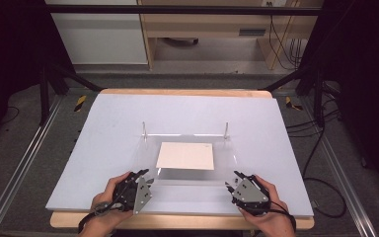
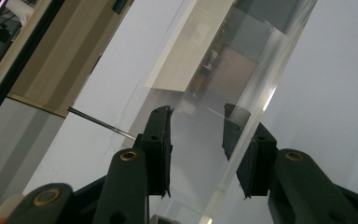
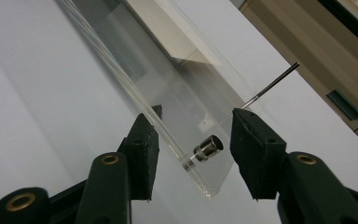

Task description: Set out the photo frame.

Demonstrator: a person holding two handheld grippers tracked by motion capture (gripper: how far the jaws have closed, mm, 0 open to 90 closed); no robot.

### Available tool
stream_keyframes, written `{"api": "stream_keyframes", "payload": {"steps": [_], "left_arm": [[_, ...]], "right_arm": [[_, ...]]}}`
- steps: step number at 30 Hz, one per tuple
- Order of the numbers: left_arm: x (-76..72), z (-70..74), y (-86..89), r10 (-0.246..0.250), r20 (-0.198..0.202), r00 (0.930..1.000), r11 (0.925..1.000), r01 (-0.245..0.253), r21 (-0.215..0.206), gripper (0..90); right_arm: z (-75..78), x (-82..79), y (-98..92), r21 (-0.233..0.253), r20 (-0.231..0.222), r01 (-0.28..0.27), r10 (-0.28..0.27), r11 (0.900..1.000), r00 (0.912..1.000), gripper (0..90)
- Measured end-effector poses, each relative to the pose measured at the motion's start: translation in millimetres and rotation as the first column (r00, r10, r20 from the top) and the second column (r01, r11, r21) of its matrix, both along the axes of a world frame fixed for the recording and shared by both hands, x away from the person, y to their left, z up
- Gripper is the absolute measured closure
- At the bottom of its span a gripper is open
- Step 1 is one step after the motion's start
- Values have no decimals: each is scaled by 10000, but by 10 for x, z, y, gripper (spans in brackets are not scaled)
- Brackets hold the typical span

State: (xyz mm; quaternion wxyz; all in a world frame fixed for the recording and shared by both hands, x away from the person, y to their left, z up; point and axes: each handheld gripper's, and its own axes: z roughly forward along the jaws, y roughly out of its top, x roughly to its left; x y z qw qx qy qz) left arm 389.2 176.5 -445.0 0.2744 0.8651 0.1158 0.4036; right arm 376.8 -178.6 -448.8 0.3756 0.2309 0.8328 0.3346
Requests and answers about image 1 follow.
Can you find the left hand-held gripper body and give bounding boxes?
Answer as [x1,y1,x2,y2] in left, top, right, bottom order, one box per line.
[113,173,153,215]

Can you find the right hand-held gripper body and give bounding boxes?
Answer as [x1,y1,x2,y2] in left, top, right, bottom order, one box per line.
[231,174,271,217]

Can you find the clear acrylic stand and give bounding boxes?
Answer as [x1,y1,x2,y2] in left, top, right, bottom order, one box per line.
[128,120,247,202]

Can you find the cream paper sheet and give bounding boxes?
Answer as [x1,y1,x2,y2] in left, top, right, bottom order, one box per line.
[155,141,216,172]

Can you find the person's right hand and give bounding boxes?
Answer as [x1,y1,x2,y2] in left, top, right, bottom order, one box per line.
[239,174,296,237]

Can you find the person's left hand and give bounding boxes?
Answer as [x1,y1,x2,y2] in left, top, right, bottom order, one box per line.
[78,171,135,237]

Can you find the wooden table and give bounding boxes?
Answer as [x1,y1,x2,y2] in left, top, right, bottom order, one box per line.
[49,87,316,231]

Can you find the pale blue board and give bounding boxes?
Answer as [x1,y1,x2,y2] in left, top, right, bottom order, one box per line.
[44,93,316,218]

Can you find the yellow clamp right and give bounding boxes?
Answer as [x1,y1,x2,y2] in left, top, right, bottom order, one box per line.
[284,96,304,112]

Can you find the yellow black tape piece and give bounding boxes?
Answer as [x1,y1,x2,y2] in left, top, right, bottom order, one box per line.
[74,94,88,113]

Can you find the black metal stand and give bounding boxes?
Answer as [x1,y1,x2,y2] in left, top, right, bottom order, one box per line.
[38,63,106,126]
[258,64,328,128]

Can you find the black object under desk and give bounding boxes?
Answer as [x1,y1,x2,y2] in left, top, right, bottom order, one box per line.
[162,37,200,47]

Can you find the white cabinet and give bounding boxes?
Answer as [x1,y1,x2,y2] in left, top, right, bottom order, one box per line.
[44,0,149,66]

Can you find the wooden desk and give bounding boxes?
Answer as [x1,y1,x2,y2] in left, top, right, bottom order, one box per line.
[136,0,324,71]

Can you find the black curtain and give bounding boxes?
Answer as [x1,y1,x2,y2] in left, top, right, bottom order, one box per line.
[0,0,77,151]
[298,0,379,202]

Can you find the black horizontal bar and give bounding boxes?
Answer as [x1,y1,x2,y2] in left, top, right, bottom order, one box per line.
[44,4,324,17]

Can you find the right hand-held gripper cable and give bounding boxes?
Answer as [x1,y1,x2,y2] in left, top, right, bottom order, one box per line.
[268,199,298,232]

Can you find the hand-held gripper cable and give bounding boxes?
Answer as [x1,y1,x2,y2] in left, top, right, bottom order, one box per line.
[268,199,298,232]
[77,200,126,234]

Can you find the left hand-held gripper cable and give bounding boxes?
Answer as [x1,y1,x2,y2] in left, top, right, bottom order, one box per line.
[77,200,126,234]

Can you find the aluminium floor rail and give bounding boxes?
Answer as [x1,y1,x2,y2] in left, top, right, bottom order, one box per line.
[0,94,64,237]
[300,96,378,237]

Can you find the hanging black cables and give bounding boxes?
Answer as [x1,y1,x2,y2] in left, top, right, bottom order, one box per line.
[266,1,308,71]

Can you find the thin black floor cable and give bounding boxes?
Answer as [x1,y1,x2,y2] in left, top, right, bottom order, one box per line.
[0,105,21,125]

